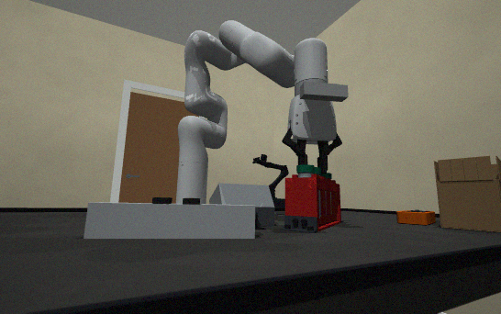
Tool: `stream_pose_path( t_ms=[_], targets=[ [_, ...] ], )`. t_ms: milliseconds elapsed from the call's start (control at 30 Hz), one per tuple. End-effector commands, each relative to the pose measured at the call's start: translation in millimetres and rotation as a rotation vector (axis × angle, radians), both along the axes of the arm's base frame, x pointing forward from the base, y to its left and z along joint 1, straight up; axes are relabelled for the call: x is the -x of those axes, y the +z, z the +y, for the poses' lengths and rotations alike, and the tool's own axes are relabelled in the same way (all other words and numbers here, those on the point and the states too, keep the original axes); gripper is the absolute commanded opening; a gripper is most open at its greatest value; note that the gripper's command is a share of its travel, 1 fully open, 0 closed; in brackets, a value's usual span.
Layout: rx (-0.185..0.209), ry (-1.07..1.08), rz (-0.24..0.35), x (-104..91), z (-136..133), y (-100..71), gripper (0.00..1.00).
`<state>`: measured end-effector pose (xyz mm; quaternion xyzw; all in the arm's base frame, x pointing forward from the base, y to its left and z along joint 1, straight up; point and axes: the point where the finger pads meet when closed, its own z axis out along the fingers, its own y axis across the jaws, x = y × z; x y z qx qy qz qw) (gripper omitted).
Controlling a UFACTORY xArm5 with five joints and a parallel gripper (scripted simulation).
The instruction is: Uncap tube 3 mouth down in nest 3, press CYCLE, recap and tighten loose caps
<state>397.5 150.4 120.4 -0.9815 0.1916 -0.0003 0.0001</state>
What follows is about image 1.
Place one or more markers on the brown cardboard box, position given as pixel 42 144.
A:
pixel 466 202

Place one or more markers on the orange rectangular block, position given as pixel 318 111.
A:
pixel 416 217

